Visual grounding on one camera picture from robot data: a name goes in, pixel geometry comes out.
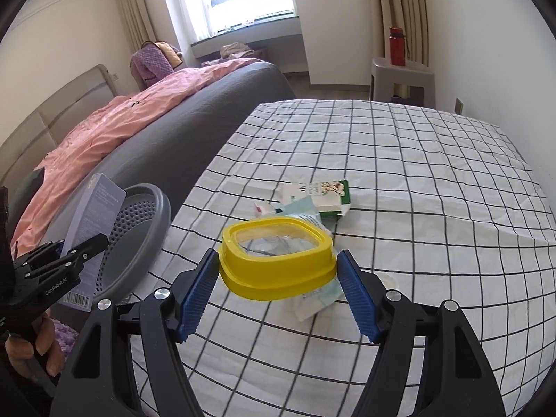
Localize white teal plastic packet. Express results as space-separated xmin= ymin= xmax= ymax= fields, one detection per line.
xmin=278 ymin=208 xmax=342 ymax=323

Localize grey headboard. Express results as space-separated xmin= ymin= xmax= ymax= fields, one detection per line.
xmin=0 ymin=64 xmax=118 ymax=183

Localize black white checkered cloth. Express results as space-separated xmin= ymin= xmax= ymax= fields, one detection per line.
xmin=126 ymin=99 xmax=556 ymax=417

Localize white sheer curtain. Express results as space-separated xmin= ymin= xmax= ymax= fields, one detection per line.
xmin=174 ymin=0 xmax=218 ymax=44

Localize purple fluffy cloth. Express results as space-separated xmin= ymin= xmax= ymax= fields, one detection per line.
xmin=50 ymin=319 xmax=81 ymax=357

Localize grey bed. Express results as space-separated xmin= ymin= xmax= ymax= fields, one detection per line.
xmin=13 ymin=60 xmax=298 ymax=248

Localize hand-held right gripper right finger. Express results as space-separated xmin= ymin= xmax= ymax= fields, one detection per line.
xmin=336 ymin=250 xmax=507 ymax=417

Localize grey plastic stool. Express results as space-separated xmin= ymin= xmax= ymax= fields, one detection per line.
xmin=370 ymin=57 xmax=436 ymax=107

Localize green white milk carton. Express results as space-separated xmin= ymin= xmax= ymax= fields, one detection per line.
xmin=278 ymin=179 xmax=352 ymax=222

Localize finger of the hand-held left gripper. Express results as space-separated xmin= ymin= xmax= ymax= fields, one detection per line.
xmin=26 ymin=233 xmax=109 ymax=279
xmin=12 ymin=240 xmax=66 ymax=270

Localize pink blanket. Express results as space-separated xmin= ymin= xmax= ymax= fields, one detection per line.
xmin=11 ymin=58 xmax=257 ymax=244

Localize dark cloth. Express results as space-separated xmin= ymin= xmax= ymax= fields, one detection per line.
xmin=25 ymin=169 xmax=47 ymax=193

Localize purple backpack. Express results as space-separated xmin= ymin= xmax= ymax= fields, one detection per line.
xmin=129 ymin=40 xmax=183 ymax=90

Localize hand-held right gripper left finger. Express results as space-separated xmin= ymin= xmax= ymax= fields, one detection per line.
xmin=50 ymin=247 xmax=221 ymax=417

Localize grey perforated basket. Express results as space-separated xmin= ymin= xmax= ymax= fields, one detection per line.
xmin=93 ymin=183 xmax=172 ymax=300

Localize pale teal paper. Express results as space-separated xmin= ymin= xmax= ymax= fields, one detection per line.
xmin=278 ymin=195 xmax=320 ymax=215

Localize grey window sill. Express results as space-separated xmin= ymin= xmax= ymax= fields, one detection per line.
xmin=190 ymin=15 xmax=302 ymax=59

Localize purple cardboard box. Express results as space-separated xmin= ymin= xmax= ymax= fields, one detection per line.
xmin=61 ymin=173 xmax=128 ymax=311

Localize person's left hand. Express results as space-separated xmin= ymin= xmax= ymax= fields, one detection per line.
xmin=5 ymin=306 xmax=66 ymax=376

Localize beige clothes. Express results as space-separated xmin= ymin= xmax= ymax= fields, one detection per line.
xmin=219 ymin=42 xmax=257 ymax=59

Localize red water bottle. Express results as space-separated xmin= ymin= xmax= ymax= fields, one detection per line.
xmin=389 ymin=27 xmax=408 ymax=66

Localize yellow plastic ring lid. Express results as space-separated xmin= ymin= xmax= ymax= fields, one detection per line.
xmin=218 ymin=218 xmax=337 ymax=300

